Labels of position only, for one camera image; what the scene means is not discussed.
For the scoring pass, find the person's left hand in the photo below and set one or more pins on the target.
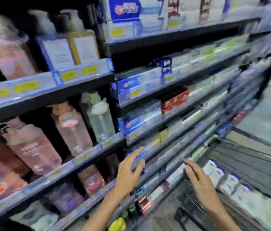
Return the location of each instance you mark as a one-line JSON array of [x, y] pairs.
[[125, 176]]

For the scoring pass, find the person's right hand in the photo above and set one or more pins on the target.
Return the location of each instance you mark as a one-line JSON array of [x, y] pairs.
[[201, 186]]

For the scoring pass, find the person's left thumb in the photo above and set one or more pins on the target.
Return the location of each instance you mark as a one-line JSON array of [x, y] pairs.
[[139, 168]]

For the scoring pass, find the person's right fingers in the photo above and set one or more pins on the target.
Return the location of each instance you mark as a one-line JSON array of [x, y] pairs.
[[190, 167]]

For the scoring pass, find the person's right forearm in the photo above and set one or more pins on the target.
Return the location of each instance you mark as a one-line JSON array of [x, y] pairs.
[[222, 218]]

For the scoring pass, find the person's left forearm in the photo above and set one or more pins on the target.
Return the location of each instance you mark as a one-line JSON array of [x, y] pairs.
[[103, 213]]

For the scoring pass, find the black shelf with yellow tags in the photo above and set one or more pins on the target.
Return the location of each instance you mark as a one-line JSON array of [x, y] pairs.
[[53, 180], [181, 76], [174, 33], [174, 122], [41, 93]]

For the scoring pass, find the brown refill pouch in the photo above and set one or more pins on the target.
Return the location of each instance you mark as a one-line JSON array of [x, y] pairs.
[[91, 180]]

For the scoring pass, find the stack of blue toothpaste boxes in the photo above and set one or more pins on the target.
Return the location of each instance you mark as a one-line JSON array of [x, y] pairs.
[[139, 119], [135, 84]]

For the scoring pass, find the row of white bottles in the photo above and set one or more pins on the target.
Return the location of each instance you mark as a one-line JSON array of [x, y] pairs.
[[241, 190]]

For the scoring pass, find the yellow-green packet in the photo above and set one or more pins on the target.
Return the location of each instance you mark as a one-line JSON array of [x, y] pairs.
[[117, 224]]

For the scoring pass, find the clear green pump bottle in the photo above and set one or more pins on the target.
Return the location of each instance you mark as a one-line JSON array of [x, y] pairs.
[[100, 120]]

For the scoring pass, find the red toothpaste box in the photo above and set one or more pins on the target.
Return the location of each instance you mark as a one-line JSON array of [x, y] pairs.
[[175, 99]]

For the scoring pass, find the pink bottle with red cap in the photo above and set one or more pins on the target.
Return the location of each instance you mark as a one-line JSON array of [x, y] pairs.
[[71, 132]]

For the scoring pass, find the purple refill pouch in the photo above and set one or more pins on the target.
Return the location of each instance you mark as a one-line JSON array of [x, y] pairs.
[[64, 198]]

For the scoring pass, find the small dark blue box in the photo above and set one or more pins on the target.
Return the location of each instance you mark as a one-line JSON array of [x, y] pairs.
[[163, 66]]

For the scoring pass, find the pink pump bottle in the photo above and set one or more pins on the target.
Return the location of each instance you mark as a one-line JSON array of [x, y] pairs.
[[33, 149]]

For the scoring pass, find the white refill pack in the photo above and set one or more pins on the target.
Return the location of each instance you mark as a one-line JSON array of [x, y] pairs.
[[35, 217]]

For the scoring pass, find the row of pale toothpaste boxes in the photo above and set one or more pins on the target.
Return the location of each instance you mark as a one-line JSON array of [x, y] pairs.
[[210, 51]]

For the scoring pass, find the yellow pump bottle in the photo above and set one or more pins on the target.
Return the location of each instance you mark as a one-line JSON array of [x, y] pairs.
[[83, 45]]

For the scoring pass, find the blue label pump bottle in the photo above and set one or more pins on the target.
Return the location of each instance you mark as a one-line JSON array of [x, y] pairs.
[[53, 49]]

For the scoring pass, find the large blue white toothpaste box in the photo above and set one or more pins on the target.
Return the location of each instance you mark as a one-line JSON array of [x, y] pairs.
[[128, 9]]

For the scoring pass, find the row of white toothpaste boxes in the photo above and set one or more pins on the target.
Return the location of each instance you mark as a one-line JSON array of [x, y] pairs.
[[210, 7]]

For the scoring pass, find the large pink liquid bottle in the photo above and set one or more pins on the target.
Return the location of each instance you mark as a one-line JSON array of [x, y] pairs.
[[8, 49]]

